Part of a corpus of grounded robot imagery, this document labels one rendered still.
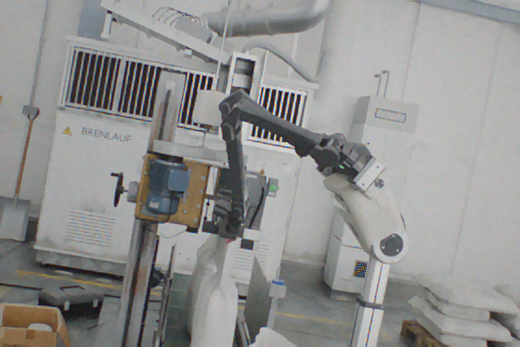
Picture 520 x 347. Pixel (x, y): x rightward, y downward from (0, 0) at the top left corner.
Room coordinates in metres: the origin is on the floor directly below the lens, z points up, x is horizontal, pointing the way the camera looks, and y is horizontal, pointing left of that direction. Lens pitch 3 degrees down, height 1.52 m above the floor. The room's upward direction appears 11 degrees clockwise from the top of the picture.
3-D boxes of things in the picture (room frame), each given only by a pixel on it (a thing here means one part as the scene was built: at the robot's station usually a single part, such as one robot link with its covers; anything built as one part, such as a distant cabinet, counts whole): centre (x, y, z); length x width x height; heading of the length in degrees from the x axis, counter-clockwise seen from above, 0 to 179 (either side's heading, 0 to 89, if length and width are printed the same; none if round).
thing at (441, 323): (5.31, -1.91, 0.32); 0.66 x 0.43 x 0.15; 98
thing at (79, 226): (6.42, 0.83, 1.05); 2.28 x 1.16 x 2.09; 97
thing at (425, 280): (5.71, -1.85, 0.56); 0.66 x 0.43 x 0.15; 94
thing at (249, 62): (5.68, 0.32, 1.82); 0.51 x 0.27 x 0.71; 7
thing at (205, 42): (5.78, 0.84, 2.38); 1.53 x 0.53 x 0.61; 97
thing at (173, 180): (2.96, 0.37, 1.25); 0.10 x 0.08 x 0.12; 122
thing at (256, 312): (3.84, -0.13, 0.54); 1.05 x 0.02 x 0.41; 7
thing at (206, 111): (3.08, 0.28, 1.61); 0.17 x 0.17 x 0.17
